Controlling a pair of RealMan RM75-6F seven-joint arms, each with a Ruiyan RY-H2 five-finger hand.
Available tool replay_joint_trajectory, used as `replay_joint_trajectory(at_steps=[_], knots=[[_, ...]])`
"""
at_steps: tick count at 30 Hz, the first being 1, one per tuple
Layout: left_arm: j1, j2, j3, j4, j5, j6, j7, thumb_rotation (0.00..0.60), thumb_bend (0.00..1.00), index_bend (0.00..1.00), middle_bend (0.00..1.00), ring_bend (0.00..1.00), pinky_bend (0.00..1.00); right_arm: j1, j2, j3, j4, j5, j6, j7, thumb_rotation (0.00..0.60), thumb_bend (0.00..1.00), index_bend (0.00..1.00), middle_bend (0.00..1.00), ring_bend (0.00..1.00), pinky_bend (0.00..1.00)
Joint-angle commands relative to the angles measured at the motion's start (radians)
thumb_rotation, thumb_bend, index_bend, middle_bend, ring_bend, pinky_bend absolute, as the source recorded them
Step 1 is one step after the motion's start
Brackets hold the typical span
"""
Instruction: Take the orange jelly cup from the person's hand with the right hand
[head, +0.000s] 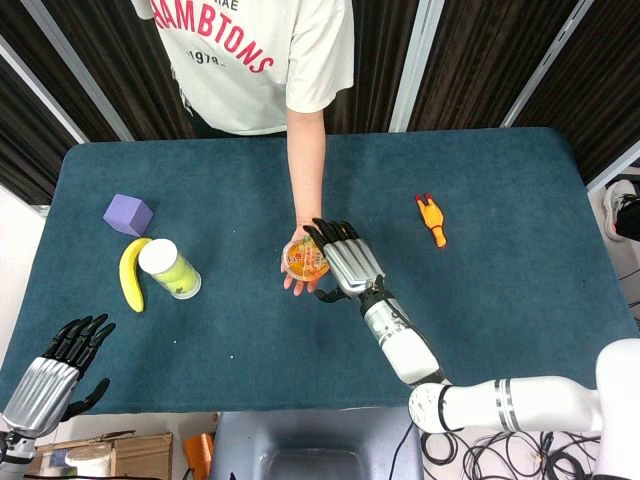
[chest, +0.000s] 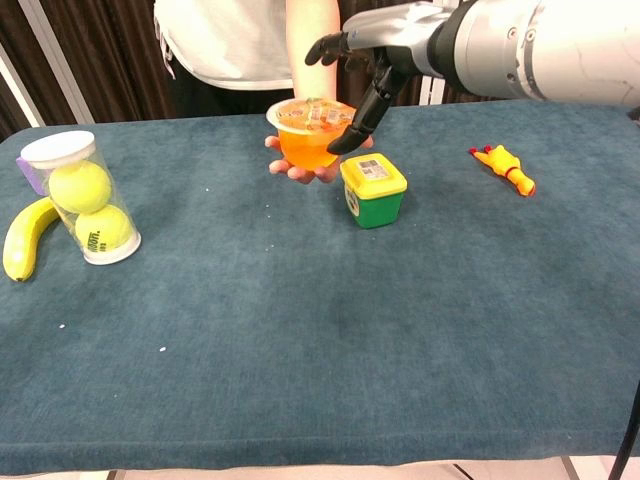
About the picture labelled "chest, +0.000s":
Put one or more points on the purple block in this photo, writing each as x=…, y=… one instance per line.
x=30, y=175

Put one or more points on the green box with yellow lid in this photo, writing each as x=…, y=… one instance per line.
x=374, y=191

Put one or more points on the teal table cloth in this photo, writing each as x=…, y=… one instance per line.
x=320, y=310

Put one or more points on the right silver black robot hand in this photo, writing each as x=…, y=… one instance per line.
x=400, y=35

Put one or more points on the person's bare forearm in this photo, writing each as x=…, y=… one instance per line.
x=314, y=75

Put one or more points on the yellow rubber chicken toy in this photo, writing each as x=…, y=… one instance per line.
x=505, y=169

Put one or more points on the clear tennis ball tube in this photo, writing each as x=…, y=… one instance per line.
x=80, y=197

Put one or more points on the yellow tennis ball plain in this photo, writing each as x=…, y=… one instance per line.
x=80, y=186

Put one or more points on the dark brown curtain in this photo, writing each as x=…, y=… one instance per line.
x=100, y=55

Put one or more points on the person's bare hand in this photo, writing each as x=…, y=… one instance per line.
x=300, y=172

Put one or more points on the yellow tennis ball with print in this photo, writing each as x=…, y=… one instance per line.
x=105, y=227

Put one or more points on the orange jelly cup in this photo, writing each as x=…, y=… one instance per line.
x=310, y=132

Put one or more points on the yellow banana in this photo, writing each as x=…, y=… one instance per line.
x=25, y=240

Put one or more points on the person in white shirt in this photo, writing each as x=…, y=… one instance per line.
x=225, y=45

